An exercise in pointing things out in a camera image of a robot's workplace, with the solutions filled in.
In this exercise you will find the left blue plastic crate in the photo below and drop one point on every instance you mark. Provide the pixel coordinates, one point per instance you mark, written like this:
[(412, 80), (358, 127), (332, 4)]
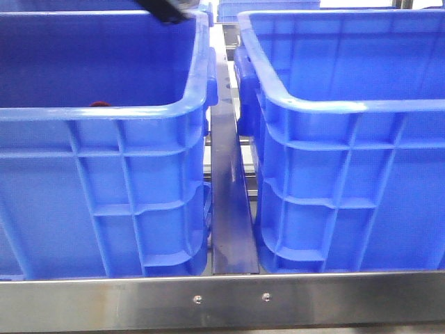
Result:
[(104, 192)]

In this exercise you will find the right rail screw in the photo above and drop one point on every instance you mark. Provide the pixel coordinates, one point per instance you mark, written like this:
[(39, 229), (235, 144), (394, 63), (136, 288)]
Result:
[(266, 297)]

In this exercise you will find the stainless steel front rail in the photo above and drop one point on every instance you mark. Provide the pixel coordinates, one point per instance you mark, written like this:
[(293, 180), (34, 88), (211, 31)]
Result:
[(297, 301)]

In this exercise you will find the rail screw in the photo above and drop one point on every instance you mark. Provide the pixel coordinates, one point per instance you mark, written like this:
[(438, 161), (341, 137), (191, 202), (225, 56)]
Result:
[(197, 299), (266, 297)]

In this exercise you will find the rear left blue crate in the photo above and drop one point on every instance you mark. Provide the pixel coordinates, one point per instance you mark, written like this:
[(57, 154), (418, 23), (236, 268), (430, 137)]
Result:
[(87, 5)]

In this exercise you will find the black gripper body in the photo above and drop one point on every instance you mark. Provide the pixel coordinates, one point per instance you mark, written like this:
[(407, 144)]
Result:
[(169, 11)]

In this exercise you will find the rear right blue crate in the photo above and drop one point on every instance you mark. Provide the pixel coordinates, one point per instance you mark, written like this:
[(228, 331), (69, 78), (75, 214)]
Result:
[(228, 10)]

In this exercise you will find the blue plastic crate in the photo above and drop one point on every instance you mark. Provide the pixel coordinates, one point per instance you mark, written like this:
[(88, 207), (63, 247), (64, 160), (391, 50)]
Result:
[(104, 192), (347, 116)]

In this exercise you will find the red mushroom push button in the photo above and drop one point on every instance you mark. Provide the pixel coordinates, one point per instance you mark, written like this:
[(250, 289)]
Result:
[(100, 104)]

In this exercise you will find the right blue plastic crate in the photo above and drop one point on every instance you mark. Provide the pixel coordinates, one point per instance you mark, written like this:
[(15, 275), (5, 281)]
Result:
[(347, 116)]

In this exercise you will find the left rail screw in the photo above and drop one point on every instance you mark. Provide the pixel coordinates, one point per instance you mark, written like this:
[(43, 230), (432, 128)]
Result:
[(197, 299)]

